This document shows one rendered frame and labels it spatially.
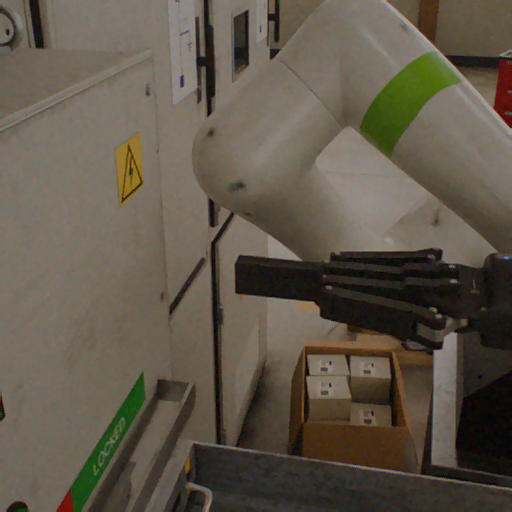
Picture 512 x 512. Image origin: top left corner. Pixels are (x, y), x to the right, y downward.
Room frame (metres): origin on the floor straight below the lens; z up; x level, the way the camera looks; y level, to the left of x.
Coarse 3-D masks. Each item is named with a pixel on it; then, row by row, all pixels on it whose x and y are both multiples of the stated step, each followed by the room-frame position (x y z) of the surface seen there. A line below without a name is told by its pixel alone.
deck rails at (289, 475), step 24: (216, 456) 0.66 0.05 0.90; (240, 456) 0.66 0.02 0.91; (264, 456) 0.65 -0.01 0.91; (288, 456) 0.65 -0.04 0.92; (216, 480) 0.66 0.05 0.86; (240, 480) 0.66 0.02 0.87; (264, 480) 0.65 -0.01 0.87; (288, 480) 0.64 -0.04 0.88; (312, 480) 0.64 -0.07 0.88; (336, 480) 0.63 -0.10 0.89; (360, 480) 0.63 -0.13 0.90; (384, 480) 0.62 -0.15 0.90; (408, 480) 0.61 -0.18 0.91; (432, 480) 0.61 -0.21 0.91; (456, 480) 0.61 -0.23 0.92; (216, 504) 0.63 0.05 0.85; (240, 504) 0.63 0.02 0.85; (264, 504) 0.63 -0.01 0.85; (288, 504) 0.63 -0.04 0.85; (312, 504) 0.63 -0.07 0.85; (336, 504) 0.63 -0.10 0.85; (360, 504) 0.63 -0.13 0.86; (384, 504) 0.62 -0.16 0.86; (408, 504) 0.61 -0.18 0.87; (432, 504) 0.61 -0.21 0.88; (456, 504) 0.60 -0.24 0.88; (480, 504) 0.60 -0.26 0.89; (504, 504) 0.59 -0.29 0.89
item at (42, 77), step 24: (24, 48) 0.66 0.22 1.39; (144, 48) 0.64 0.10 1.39; (0, 72) 0.55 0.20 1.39; (24, 72) 0.55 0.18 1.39; (48, 72) 0.55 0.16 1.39; (72, 72) 0.55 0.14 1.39; (96, 72) 0.53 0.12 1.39; (0, 96) 0.47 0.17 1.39; (24, 96) 0.47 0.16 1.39; (48, 96) 0.45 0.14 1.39; (0, 120) 0.39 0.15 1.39; (168, 312) 0.64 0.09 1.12
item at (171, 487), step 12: (180, 444) 0.66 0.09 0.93; (192, 444) 0.66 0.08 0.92; (180, 456) 0.63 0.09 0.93; (192, 456) 0.65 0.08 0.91; (180, 468) 0.61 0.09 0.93; (192, 468) 0.65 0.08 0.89; (168, 480) 0.60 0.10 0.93; (192, 480) 0.65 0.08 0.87; (168, 492) 0.58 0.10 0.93; (156, 504) 0.56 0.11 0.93; (168, 504) 0.57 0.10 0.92; (180, 504) 0.60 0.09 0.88
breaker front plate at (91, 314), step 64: (64, 128) 0.46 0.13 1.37; (128, 128) 0.57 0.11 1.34; (0, 192) 0.38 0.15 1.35; (64, 192) 0.45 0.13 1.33; (0, 256) 0.37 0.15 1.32; (64, 256) 0.44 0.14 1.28; (128, 256) 0.55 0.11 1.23; (0, 320) 0.36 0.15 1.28; (64, 320) 0.43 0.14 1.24; (128, 320) 0.54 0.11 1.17; (0, 384) 0.35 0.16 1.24; (64, 384) 0.42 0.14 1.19; (128, 384) 0.52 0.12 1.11; (0, 448) 0.33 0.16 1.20; (64, 448) 0.40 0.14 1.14; (128, 448) 0.51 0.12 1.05
